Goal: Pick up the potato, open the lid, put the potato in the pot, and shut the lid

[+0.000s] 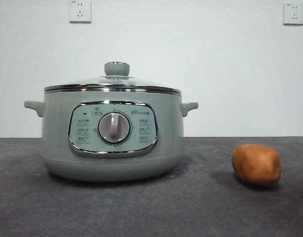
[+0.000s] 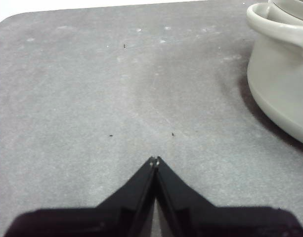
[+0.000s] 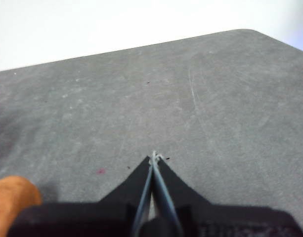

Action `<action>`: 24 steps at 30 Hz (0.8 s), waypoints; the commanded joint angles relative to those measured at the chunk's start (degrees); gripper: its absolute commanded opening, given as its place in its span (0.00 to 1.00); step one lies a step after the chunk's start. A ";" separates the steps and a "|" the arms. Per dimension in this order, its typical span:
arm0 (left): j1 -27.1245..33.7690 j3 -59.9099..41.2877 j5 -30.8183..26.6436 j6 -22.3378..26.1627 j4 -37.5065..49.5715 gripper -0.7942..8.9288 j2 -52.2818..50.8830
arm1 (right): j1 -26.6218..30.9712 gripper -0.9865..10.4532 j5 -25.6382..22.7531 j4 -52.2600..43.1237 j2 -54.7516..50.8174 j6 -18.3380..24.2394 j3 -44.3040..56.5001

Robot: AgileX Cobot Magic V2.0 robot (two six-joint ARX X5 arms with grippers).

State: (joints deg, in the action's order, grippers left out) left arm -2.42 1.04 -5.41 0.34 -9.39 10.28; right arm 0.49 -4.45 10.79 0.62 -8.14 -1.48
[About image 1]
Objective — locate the glass lid with green knob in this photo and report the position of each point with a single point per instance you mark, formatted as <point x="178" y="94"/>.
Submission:
<point x="116" y="69"/>

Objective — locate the brown potato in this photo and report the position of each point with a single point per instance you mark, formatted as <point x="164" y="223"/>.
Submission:
<point x="255" y="164"/>

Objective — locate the pale green electric pot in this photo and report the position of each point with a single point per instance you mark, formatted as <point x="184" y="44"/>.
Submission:
<point x="57" y="128"/>

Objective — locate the white wall socket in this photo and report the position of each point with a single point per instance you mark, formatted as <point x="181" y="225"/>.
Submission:
<point x="293" y="14"/>
<point x="80" y="12"/>

